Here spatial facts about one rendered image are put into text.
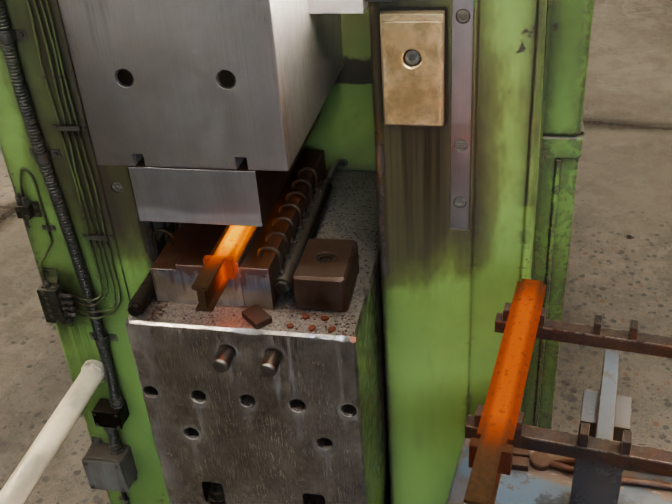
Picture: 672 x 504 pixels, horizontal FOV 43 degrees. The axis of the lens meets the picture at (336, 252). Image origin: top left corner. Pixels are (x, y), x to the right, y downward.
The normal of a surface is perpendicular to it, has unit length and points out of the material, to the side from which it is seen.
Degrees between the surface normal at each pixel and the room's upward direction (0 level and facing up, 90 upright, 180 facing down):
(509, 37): 90
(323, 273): 0
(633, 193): 0
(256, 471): 90
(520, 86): 90
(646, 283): 0
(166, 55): 90
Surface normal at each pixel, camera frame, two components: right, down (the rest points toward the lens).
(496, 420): -0.07, -0.84
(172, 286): -0.20, 0.54
